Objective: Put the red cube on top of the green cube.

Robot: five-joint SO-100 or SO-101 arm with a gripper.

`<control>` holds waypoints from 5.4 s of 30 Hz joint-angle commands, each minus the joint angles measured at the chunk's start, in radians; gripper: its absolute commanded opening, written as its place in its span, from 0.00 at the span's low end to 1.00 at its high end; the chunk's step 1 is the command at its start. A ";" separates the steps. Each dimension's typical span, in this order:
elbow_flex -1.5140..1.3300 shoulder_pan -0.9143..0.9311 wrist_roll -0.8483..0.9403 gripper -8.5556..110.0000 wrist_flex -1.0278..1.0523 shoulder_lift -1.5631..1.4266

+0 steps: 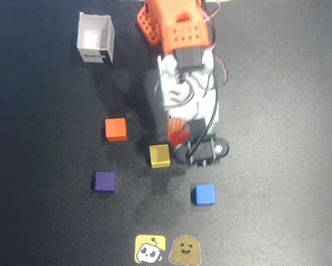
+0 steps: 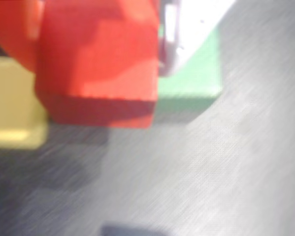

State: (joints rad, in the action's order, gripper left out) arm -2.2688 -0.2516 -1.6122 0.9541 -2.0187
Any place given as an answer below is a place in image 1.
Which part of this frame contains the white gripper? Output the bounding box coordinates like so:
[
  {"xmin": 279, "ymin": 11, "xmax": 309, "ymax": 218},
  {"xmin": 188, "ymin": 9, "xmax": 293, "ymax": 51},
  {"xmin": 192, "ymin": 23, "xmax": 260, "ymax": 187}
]
[{"xmin": 166, "ymin": 94, "xmax": 220, "ymax": 137}]

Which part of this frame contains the red cube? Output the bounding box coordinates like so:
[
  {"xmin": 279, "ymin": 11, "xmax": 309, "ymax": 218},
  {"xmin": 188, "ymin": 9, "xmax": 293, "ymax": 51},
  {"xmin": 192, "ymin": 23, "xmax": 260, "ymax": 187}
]
[{"xmin": 169, "ymin": 130, "xmax": 192, "ymax": 149}]

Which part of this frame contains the yellow cube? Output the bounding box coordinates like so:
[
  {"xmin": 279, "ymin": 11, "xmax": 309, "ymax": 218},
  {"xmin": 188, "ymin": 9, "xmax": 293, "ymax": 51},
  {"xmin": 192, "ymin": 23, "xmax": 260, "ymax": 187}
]
[{"xmin": 149, "ymin": 144, "xmax": 171, "ymax": 169}]

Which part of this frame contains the orange cube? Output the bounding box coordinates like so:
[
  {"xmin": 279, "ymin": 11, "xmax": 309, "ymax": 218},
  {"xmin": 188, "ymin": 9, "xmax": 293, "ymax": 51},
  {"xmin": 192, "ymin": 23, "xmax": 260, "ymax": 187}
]
[{"xmin": 104, "ymin": 117, "xmax": 127, "ymax": 142}]

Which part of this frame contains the blue cube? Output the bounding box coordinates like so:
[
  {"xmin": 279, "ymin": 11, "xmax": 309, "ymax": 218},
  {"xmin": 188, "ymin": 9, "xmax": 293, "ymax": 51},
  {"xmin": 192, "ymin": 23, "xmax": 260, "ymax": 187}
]
[{"xmin": 193, "ymin": 183, "xmax": 217, "ymax": 206}]

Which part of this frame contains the purple cube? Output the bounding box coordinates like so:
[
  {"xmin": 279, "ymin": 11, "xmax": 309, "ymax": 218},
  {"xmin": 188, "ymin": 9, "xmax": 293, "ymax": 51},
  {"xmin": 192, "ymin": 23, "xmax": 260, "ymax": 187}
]
[{"xmin": 94, "ymin": 171, "xmax": 117, "ymax": 194}]

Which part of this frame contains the black table mat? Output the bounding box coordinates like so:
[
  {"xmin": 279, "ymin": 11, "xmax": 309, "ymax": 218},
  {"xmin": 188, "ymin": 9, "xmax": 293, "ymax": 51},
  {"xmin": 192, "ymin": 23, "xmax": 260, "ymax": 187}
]
[{"xmin": 0, "ymin": 0, "xmax": 332, "ymax": 266}]

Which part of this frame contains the white paper box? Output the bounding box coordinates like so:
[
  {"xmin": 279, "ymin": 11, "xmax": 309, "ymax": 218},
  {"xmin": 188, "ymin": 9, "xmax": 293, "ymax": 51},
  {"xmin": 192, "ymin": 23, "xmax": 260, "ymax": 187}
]
[{"xmin": 76, "ymin": 12, "xmax": 116, "ymax": 65}]

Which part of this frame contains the hugging face sticker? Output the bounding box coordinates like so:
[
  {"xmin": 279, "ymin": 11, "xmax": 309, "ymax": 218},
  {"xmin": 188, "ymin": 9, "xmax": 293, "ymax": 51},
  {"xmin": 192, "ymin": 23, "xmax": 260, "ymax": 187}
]
[{"xmin": 168, "ymin": 234, "xmax": 202, "ymax": 264}]

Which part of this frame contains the yellow robot sticker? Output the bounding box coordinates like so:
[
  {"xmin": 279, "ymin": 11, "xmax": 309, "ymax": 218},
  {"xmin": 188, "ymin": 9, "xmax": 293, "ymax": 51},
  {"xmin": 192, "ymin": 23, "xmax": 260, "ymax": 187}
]
[{"xmin": 134, "ymin": 234, "xmax": 167, "ymax": 264}]

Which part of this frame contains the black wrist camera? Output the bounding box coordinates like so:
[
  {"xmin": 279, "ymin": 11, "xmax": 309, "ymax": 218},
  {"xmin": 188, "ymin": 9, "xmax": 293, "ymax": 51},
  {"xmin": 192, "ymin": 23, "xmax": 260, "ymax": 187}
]
[{"xmin": 173, "ymin": 135, "xmax": 229, "ymax": 167}]

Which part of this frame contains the white servo cable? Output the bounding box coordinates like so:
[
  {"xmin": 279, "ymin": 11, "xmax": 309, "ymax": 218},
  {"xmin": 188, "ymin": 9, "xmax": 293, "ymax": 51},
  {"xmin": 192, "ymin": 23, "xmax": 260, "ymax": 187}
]
[
  {"xmin": 154, "ymin": 79, "xmax": 166, "ymax": 96},
  {"xmin": 206, "ymin": 0, "xmax": 229, "ymax": 91}
]

